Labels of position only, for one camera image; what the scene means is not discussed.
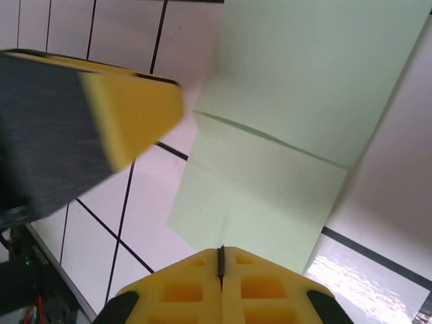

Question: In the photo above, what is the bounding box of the aluminium front rail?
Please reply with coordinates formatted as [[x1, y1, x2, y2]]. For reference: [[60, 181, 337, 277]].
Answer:
[[23, 222, 102, 324]]

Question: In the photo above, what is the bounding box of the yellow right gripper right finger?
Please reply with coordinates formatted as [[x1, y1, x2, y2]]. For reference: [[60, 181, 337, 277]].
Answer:
[[221, 246, 334, 324]]

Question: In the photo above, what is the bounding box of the light green paper sheet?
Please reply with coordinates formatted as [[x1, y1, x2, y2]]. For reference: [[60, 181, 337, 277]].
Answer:
[[167, 0, 432, 275]]

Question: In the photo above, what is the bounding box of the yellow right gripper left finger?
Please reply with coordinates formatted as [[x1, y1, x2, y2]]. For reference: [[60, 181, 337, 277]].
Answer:
[[116, 247, 223, 324]]

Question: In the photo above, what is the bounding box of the small circuit board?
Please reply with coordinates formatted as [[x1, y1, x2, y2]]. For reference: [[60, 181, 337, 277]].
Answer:
[[18, 252, 48, 321]]

